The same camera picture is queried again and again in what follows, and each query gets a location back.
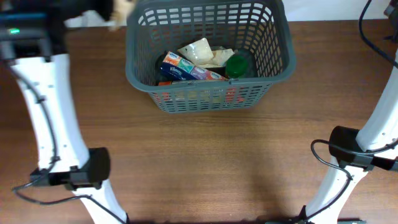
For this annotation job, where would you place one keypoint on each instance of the brown snack bag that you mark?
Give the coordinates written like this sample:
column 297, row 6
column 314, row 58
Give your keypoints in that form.
column 121, row 10
column 201, row 54

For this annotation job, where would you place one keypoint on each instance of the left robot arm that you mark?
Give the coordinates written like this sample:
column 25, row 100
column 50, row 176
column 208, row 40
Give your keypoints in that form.
column 33, row 49

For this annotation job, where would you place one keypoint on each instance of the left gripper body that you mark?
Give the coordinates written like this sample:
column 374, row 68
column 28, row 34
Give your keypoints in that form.
column 73, row 8

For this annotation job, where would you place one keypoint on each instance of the tissue pocket pack bundle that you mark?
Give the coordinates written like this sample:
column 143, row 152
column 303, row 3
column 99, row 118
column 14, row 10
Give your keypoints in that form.
column 176, row 68

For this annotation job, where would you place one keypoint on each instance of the green lid jar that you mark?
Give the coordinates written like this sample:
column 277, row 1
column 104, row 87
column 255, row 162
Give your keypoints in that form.
column 236, row 66

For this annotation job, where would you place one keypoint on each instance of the grey plastic basket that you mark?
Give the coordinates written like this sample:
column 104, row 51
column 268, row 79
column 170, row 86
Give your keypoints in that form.
column 255, row 29

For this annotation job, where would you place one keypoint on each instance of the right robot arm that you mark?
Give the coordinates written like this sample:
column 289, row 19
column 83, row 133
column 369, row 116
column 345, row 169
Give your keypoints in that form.
column 354, row 153

